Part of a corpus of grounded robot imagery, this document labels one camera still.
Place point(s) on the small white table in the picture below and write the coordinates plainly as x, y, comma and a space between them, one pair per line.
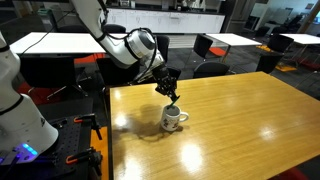
233, 39
303, 38

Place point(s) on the white board panel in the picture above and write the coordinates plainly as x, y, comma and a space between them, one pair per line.
258, 10

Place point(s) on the large white table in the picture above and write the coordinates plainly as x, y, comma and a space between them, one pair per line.
56, 43

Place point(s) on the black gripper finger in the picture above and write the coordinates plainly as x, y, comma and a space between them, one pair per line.
174, 85
161, 89

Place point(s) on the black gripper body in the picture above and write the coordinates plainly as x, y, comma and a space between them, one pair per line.
161, 76

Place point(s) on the grey bin with green lid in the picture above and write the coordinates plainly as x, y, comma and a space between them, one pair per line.
46, 18

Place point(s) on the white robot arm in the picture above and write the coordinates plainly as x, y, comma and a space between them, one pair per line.
116, 55

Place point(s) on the white counter cabinet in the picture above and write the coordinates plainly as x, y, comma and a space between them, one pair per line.
173, 21

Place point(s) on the white printed mug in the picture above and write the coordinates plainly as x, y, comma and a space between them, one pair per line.
170, 121

